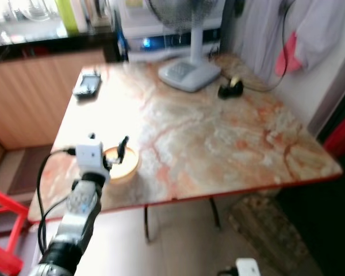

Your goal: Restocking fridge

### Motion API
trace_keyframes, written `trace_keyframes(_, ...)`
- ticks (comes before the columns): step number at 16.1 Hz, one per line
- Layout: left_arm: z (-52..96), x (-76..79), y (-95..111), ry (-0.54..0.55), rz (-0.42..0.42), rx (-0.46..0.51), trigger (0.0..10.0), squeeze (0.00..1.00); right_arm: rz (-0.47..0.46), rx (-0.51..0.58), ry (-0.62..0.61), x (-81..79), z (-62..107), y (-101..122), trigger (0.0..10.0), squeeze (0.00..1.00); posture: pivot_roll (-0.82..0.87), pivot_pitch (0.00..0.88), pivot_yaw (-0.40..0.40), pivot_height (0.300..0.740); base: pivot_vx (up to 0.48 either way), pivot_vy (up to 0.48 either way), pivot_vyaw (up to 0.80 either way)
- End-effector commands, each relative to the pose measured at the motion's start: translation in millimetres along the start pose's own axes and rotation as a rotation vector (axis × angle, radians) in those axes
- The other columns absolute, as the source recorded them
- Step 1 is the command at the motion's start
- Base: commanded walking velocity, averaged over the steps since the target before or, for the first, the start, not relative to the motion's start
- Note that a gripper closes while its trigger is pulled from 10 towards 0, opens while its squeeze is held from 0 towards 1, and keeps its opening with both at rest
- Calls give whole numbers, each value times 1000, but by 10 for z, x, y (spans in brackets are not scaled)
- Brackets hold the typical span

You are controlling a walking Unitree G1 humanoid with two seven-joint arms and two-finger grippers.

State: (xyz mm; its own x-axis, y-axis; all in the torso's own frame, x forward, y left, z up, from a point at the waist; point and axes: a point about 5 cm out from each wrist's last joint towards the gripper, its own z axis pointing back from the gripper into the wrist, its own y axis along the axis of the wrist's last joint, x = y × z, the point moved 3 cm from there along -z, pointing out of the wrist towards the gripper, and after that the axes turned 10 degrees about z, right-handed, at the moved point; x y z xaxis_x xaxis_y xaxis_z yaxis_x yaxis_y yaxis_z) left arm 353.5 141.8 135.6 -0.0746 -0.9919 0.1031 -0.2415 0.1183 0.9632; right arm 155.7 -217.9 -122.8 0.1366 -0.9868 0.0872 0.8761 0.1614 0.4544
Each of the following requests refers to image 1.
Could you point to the red plastic object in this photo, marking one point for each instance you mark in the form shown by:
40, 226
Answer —
340, 135

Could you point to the pink hanging cloth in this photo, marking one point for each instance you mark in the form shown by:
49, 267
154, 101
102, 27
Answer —
287, 57

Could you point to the wooden cabinet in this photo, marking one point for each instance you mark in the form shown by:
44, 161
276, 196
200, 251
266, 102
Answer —
34, 92

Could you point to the green bottle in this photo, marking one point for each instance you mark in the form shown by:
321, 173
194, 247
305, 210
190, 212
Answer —
66, 14

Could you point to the brown patterned floor mat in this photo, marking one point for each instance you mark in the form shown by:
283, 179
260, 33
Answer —
270, 236

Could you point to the red plastic stool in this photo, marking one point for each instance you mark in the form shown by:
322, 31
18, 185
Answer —
3, 207

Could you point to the small grey handheld device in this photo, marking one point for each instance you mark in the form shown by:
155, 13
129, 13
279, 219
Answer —
87, 85

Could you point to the grey hanging garment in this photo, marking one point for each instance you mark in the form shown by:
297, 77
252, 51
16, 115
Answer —
316, 29

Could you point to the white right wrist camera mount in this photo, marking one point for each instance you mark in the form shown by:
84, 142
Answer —
247, 267

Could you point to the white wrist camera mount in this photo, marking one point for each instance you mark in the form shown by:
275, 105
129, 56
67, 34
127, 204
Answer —
247, 267
91, 155

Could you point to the black metal table leg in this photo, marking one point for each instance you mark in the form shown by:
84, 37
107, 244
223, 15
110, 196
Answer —
215, 213
146, 225

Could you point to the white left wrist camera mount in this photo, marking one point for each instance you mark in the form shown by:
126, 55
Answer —
91, 155

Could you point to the white appliance with blue light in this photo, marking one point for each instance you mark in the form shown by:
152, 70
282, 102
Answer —
138, 34

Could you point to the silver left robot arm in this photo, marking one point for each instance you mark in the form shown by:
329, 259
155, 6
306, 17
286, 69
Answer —
75, 224

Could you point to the white standing fan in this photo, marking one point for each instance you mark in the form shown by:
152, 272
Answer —
190, 75

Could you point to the round orange lidded container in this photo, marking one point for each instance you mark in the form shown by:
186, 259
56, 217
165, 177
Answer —
129, 169

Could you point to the black tape dispenser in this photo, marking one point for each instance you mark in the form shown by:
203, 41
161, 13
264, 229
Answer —
230, 88

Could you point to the black counter slab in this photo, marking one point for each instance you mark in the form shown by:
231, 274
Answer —
46, 49

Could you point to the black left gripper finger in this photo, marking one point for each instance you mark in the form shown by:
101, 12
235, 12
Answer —
92, 137
123, 147

